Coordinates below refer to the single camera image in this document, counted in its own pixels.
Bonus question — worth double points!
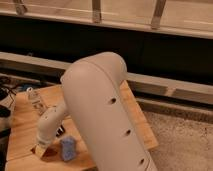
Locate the black cables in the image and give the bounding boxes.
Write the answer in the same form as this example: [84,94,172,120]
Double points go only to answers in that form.
[0,75,18,118]

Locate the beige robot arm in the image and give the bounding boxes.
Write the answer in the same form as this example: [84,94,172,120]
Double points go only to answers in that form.
[35,52,157,171]

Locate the red pepper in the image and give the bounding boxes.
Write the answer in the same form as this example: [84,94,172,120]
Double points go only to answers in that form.
[44,148,58,157]

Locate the small black object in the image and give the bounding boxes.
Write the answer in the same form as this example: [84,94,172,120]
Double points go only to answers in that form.
[56,125,65,137]

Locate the wooden board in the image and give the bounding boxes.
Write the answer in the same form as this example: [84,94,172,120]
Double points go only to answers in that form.
[5,81,158,171]

